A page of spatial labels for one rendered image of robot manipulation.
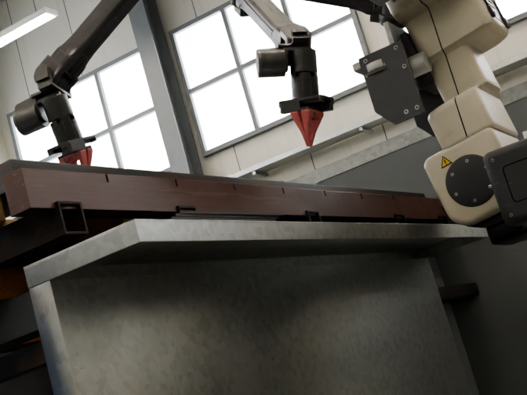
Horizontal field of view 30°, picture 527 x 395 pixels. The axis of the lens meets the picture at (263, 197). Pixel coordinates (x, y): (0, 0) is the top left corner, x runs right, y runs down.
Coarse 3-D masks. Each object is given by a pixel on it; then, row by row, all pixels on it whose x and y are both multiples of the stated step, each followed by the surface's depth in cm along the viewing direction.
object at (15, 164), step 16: (16, 160) 144; (0, 176) 144; (160, 176) 173; (176, 176) 177; (192, 176) 182; (208, 176) 186; (0, 192) 144; (368, 192) 245; (384, 192) 253; (400, 192) 262; (96, 224) 181; (112, 224) 184
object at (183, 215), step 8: (176, 216) 143; (184, 216) 144; (192, 216) 146; (200, 216) 148; (208, 216) 149; (216, 216) 151; (224, 216) 153; (232, 216) 155; (240, 216) 157; (248, 216) 159; (256, 216) 161; (264, 216) 164; (272, 216) 166
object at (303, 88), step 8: (304, 72) 205; (296, 80) 205; (304, 80) 205; (312, 80) 205; (296, 88) 205; (304, 88) 205; (312, 88) 205; (296, 96) 205; (304, 96) 204; (312, 96) 203; (320, 96) 202; (328, 96) 205
